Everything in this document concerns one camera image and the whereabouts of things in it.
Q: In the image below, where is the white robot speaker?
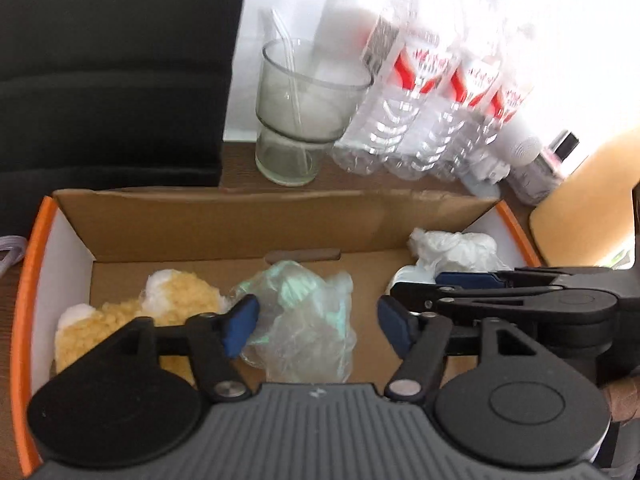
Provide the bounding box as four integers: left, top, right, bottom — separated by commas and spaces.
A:
462, 132, 568, 207

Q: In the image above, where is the clear drinking glass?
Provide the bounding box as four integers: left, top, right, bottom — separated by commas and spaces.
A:
255, 37, 373, 187

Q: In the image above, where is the red cardboard box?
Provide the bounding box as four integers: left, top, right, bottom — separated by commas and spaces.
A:
11, 187, 543, 478

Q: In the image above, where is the clear plastic bag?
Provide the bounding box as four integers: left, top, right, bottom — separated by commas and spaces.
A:
230, 259, 358, 383

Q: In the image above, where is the clear glass straw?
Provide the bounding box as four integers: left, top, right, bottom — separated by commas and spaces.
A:
259, 7, 307, 171

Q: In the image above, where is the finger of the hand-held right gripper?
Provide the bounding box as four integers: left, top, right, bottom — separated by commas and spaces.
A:
389, 282, 567, 322
434, 266, 622, 291

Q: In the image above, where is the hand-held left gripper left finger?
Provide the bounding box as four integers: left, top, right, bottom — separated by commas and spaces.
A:
117, 294, 262, 404

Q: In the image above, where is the small dark object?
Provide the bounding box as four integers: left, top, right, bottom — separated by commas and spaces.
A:
544, 130, 581, 168

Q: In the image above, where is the white tissue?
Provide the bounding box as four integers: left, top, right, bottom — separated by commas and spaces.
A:
407, 227, 511, 276

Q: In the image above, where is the red label water bottle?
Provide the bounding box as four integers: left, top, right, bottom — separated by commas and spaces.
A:
332, 0, 451, 176
450, 20, 537, 183
387, 0, 501, 182

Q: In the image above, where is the white printed plastic wrapper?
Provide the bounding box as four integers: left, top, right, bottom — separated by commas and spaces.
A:
387, 264, 441, 293

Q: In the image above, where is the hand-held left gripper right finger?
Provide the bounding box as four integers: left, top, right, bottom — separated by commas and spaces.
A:
377, 294, 532, 404

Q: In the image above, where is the purple cable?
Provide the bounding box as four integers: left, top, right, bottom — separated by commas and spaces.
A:
0, 235, 27, 273

